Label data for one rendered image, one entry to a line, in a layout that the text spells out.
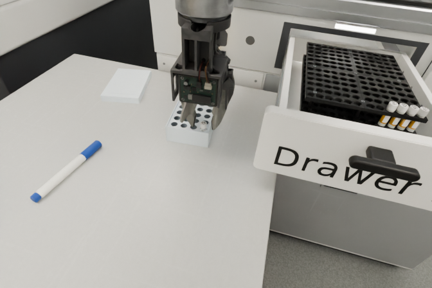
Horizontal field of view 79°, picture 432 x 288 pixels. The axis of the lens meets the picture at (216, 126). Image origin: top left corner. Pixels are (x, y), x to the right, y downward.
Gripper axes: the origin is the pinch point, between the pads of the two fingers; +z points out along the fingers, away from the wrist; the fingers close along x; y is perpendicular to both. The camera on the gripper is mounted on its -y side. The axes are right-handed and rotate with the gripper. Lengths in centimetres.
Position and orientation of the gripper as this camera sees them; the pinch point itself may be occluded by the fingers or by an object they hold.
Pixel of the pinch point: (204, 119)
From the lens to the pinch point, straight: 49.6
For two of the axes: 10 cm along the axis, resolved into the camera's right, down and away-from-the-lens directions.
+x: 9.8, 1.6, -1.0
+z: -0.5, 7.5, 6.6
